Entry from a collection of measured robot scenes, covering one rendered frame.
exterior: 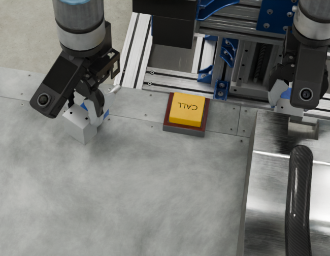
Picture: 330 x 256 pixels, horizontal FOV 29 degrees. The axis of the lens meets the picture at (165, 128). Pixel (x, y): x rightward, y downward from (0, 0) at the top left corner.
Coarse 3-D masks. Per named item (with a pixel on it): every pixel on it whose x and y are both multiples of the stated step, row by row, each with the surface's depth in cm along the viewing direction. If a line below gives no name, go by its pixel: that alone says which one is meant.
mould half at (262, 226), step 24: (264, 120) 112; (288, 120) 112; (264, 144) 109; (288, 144) 109; (312, 144) 109; (264, 168) 107; (288, 168) 107; (312, 168) 107; (264, 192) 104; (312, 192) 105; (264, 216) 102; (312, 216) 102; (240, 240) 103; (264, 240) 97; (312, 240) 98
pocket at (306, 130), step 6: (294, 120) 114; (288, 126) 114; (294, 126) 114; (300, 126) 114; (306, 126) 114; (312, 126) 113; (318, 126) 112; (288, 132) 114; (294, 132) 114; (300, 132) 114; (306, 132) 114; (312, 132) 114; (312, 138) 113
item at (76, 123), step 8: (112, 88) 122; (120, 88) 122; (72, 112) 116; (80, 112) 116; (64, 120) 116; (72, 120) 114; (80, 120) 114; (88, 120) 115; (64, 128) 118; (72, 128) 116; (80, 128) 114; (88, 128) 115; (96, 128) 118; (72, 136) 119; (80, 136) 116; (88, 136) 117
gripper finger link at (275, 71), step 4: (280, 64) 110; (272, 68) 112; (276, 68) 110; (280, 68) 110; (272, 72) 111; (276, 72) 111; (280, 72) 111; (272, 76) 112; (276, 76) 112; (280, 76) 111; (272, 80) 113; (268, 84) 114; (272, 84) 114; (268, 88) 115
